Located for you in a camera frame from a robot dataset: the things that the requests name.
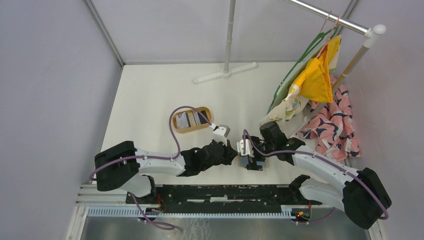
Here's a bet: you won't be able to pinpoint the white printed garment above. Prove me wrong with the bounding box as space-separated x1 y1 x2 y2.
259 51 339 127

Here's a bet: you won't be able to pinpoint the white clothes rack stand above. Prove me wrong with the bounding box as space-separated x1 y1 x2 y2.
193 0 258 85

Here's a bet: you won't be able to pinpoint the yellow garment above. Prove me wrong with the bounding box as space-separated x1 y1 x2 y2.
291 35 341 103

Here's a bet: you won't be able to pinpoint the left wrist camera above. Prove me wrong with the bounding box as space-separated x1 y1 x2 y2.
210 123 231 146

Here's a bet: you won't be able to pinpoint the light blue card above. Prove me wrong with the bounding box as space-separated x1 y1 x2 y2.
239 155 267 168

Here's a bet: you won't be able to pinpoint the green clothes hanger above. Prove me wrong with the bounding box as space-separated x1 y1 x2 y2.
267 30 336 113

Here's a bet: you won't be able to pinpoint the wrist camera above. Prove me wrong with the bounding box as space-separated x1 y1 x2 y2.
210 123 231 146
236 139 254 158

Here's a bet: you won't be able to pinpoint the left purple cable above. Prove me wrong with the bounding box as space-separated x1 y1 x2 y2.
89 105 216 181

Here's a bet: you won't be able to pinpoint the wooden rack pole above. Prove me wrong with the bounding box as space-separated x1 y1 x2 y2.
289 45 370 137

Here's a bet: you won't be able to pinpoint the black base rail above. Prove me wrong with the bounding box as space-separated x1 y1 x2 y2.
137 184 320 214

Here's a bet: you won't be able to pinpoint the cards in holder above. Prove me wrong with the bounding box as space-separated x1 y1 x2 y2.
175 110 209 129

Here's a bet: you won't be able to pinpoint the metal hanging rod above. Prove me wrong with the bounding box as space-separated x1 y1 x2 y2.
285 0 387 39

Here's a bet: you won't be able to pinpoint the pink patterned garment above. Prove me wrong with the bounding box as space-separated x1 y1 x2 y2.
296 84 361 162

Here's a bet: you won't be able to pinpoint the pink clothes hanger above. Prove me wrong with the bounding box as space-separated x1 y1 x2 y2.
316 14 343 58

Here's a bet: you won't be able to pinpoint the white slotted cable duct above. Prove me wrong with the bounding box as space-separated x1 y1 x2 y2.
86 206 296 220

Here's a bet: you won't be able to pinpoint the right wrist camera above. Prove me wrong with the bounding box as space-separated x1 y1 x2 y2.
236 139 254 158

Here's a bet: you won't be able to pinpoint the tan oval card holder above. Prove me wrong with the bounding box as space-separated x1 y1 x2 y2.
171 108 209 134

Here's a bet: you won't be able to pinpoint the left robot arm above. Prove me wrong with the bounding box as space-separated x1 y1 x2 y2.
89 140 238 204

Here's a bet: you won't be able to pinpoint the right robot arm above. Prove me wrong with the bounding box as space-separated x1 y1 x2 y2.
237 121 392 230

